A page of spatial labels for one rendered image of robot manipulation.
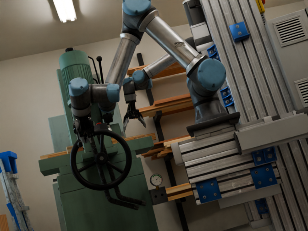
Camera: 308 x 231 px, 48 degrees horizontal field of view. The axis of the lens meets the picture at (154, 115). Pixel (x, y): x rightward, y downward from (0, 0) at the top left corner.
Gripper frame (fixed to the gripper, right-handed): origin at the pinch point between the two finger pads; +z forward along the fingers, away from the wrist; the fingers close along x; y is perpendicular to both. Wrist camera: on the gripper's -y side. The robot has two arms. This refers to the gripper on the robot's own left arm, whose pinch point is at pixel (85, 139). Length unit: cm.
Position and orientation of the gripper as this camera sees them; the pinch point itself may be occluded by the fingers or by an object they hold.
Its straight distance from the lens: 162.2
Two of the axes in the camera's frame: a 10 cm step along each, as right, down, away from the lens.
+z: -0.5, 7.1, 7.1
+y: 3.2, 6.8, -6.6
